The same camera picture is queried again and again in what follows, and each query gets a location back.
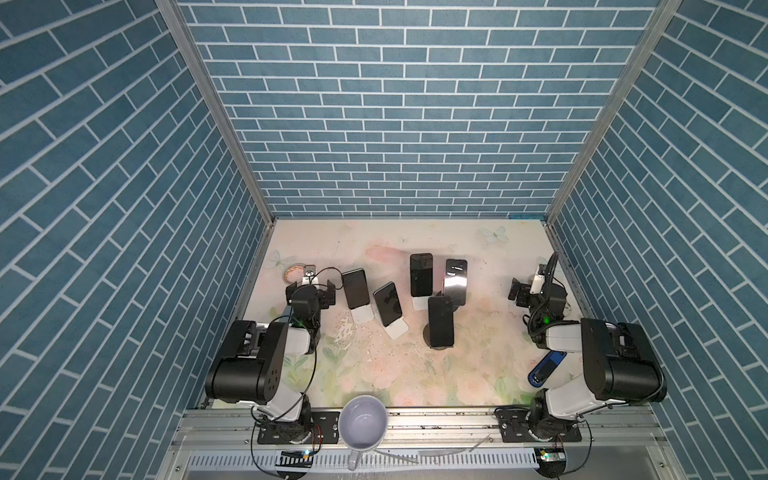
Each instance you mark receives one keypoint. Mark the teal phone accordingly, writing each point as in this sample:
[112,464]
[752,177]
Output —
[356,288]
[388,304]

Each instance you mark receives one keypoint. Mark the white stand far left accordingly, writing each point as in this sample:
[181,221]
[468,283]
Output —
[362,314]

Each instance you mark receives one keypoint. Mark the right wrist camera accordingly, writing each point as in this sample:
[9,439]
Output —
[537,284]

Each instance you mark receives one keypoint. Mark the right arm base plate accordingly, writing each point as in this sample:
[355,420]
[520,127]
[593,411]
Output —
[519,424]

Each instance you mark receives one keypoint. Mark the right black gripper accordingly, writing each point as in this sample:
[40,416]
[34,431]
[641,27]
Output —
[520,291]

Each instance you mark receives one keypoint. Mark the white stand centre back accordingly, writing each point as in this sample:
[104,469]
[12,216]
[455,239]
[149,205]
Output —
[420,303]

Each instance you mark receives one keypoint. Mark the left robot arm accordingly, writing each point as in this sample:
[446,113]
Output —
[247,369]

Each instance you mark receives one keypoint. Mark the white slotted cable duct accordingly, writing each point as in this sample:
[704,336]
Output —
[377,461]

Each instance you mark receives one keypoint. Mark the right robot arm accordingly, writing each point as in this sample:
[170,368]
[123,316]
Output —
[590,364]

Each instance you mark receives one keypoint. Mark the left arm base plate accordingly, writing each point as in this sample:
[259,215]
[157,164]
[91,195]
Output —
[300,431]

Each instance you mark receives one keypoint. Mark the white mug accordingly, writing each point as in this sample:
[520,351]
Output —
[362,426]

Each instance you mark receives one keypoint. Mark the white stand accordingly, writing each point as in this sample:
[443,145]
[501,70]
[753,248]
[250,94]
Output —
[362,314]
[420,303]
[396,329]

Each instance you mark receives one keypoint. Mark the aluminium front rail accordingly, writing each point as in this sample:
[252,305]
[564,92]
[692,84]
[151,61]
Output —
[230,428]

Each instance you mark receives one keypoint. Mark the round tape roll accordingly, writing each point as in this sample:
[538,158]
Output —
[293,274]

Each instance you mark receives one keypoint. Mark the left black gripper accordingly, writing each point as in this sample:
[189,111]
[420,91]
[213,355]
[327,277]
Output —
[325,293]

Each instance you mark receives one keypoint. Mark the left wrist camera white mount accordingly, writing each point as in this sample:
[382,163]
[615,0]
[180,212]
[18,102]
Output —
[309,274]

